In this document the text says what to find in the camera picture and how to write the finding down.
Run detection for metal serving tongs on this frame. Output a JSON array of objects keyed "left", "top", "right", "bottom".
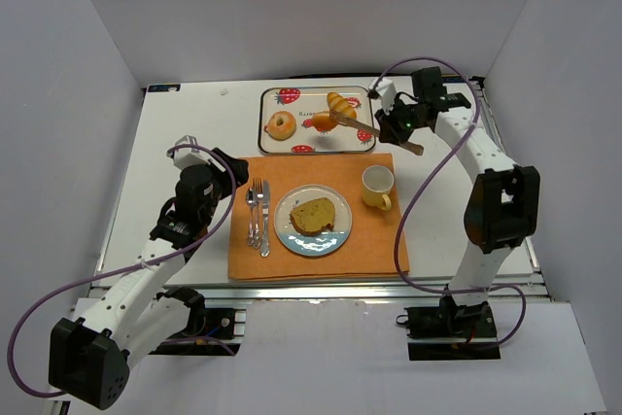
[{"left": 329, "top": 111, "right": 425, "bottom": 156}]

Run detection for glossy orange bun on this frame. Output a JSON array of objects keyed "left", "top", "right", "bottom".
[{"left": 311, "top": 112, "right": 338, "bottom": 132}]

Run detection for sliced loaf cake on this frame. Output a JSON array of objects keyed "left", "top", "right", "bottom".
[{"left": 290, "top": 197, "right": 335, "bottom": 236}]

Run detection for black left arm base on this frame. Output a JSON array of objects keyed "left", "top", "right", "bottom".
[{"left": 151, "top": 287, "right": 241, "bottom": 357}]

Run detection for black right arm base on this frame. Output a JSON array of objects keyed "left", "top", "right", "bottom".
[{"left": 396, "top": 304, "right": 501, "bottom": 362}]

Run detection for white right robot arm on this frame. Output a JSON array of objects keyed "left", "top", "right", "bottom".
[{"left": 368, "top": 67, "right": 540, "bottom": 325}]

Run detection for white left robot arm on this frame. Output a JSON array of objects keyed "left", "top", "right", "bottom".
[{"left": 49, "top": 145, "right": 249, "bottom": 410}]

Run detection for striped bread roll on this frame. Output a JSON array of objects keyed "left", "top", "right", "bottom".
[{"left": 327, "top": 92, "right": 357, "bottom": 119}]

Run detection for silver spoon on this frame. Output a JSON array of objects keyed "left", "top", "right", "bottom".
[{"left": 246, "top": 188, "right": 256, "bottom": 246}]

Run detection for silver fork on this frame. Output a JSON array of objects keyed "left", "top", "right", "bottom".
[{"left": 252, "top": 177, "right": 262, "bottom": 250}]

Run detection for yellow mug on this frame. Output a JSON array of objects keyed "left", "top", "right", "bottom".
[{"left": 362, "top": 165, "right": 395, "bottom": 211}]

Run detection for silver table knife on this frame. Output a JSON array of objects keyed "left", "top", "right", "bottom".
[{"left": 259, "top": 180, "right": 270, "bottom": 258}]

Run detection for sugared donut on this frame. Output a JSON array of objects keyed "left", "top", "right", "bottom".
[{"left": 264, "top": 111, "right": 297, "bottom": 141}]

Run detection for orange cloth placemat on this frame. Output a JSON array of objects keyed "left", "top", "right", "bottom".
[{"left": 227, "top": 153, "right": 400, "bottom": 281}]

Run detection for left corner label sticker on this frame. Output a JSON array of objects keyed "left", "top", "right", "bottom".
[{"left": 147, "top": 84, "right": 181, "bottom": 93}]

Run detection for white strawberry tray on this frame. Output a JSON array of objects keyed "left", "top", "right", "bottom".
[{"left": 258, "top": 86, "right": 376, "bottom": 155}]

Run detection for white blue ceramic plate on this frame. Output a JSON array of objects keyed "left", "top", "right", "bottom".
[{"left": 273, "top": 185, "right": 353, "bottom": 258}]

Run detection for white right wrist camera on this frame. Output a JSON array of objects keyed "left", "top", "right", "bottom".
[{"left": 367, "top": 77, "right": 397, "bottom": 115}]

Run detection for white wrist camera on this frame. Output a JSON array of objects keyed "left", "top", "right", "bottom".
[
  {"left": 166, "top": 135, "right": 209, "bottom": 171},
  {"left": 367, "top": 77, "right": 397, "bottom": 115}
]

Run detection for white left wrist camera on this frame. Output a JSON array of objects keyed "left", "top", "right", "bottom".
[{"left": 166, "top": 135, "right": 209, "bottom": 171}]

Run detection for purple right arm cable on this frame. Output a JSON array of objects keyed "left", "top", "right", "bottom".
[{"left": 371, "top": 55, "right": 529, "bottom": 351}]

